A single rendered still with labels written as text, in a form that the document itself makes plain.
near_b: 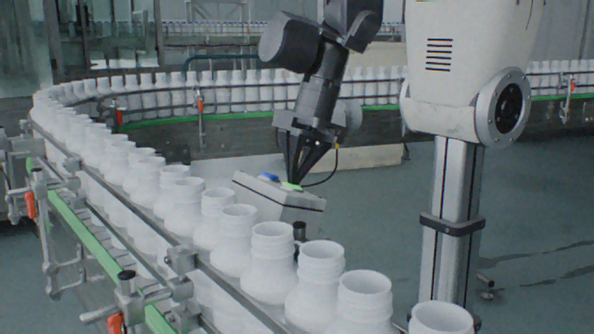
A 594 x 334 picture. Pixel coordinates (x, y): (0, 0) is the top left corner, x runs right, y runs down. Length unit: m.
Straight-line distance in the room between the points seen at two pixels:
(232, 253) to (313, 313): 0.12
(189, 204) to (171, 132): 1.40
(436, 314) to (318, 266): 0.10
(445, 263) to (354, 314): 0.79
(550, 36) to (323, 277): 6.25
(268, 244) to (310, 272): 0.05
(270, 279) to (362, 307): 0.11
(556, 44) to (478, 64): 5.69
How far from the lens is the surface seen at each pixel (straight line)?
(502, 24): 0.96
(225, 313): 0.51
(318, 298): 0.40
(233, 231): 0.48
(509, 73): 1.01
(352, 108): 2.04
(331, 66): 0.70
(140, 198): 0.68
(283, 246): 0.43
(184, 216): 0.58
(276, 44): 0.66
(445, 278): 1.14
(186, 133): 1.99
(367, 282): 0.38
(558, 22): 6.63
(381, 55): 4.77
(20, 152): 1.28
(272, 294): 0.44
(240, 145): 2.05
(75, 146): 1.01
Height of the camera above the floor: 1.34
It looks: 16 degrees down
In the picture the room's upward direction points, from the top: straight up
